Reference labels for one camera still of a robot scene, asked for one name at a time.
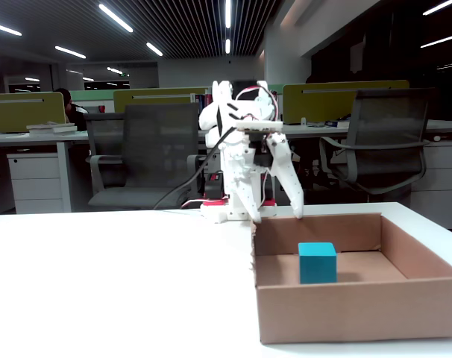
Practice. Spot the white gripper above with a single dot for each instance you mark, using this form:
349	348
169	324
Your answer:
245	169

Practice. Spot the blue cube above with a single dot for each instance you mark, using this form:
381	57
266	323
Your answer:
317	264

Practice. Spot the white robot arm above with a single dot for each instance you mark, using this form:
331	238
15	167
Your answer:
209	119

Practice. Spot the brown cardboard box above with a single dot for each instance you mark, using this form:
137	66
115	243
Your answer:
360	313

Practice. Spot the flat dark book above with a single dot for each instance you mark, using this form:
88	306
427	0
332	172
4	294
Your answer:
336	122

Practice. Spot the olive desk partition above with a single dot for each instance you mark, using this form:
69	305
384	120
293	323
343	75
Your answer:
315	104
155	102
21	115

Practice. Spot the row of upright books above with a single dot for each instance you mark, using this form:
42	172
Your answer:
203	102

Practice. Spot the grey mesh office chair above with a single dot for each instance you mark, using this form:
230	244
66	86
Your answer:
159	141

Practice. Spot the black mesh office chair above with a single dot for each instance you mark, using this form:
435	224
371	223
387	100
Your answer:
390	123

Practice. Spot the linear ceiling light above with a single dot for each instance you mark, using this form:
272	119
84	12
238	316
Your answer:
228	13
227	46
70	52
114	70
115	18
440	7
154	49
441	40
4	28

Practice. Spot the dark office chair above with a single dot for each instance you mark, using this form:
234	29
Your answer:
104	130

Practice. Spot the red cup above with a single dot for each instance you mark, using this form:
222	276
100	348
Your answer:
101	109

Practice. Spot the white office desk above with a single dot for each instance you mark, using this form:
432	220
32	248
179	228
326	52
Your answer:
446	127
24	137

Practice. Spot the green desk partition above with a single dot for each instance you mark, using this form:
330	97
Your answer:
99	95

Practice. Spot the person in dark jacket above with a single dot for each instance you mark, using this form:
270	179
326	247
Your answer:
75	115

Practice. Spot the stack of books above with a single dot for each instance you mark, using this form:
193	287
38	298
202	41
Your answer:
52	128

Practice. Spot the white wrist camera plate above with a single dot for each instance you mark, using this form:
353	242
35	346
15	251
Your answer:
259	125

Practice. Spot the white drawer pedestal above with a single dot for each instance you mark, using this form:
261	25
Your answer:
442	182
36	182

